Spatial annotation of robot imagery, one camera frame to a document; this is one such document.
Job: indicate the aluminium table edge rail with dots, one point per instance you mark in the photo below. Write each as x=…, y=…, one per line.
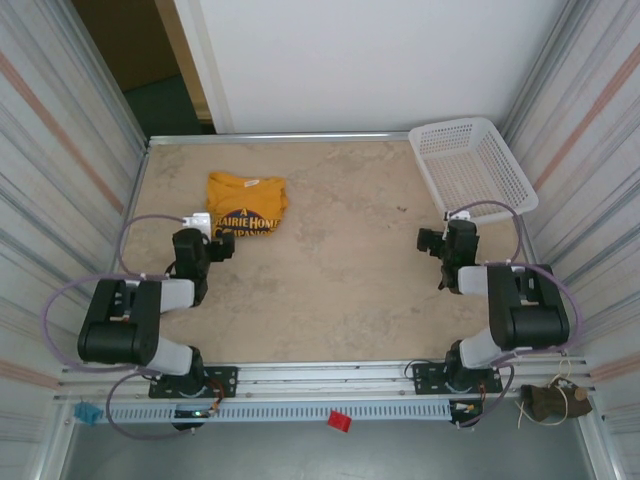
x=250, y=138

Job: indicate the white perforated plastic basket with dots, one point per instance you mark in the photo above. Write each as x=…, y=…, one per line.
x=475, y=170

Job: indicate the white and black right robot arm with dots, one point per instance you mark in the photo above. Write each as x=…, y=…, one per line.
x=530, y=310

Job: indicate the small red block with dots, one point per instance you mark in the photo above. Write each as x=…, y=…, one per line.
x=339, y=421

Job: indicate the aluminium mounting rail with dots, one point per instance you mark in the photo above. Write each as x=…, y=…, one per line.
x=325, y=380

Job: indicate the beige door frame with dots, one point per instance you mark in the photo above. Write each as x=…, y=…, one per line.
x=185, y=60

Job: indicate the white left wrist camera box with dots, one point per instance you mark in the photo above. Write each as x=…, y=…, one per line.
x=197, y=220

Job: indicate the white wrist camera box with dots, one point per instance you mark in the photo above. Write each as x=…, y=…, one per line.
x=460, y=216
x=197, y=220

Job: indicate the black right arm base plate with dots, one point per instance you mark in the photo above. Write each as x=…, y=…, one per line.
x=425, y=375

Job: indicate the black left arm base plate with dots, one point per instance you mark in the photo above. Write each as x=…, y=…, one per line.
x=225, y=380

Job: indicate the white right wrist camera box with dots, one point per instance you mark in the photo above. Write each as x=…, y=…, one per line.
x=460, y=216

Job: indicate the yellow t-shirt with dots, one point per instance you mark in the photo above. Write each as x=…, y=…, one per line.
x=250, y=200

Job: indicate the small blue block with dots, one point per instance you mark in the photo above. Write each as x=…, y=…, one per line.
x=87, y=414

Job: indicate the small circuit board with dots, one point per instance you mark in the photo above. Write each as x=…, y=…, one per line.
x=195, y=414
x=467, y=409

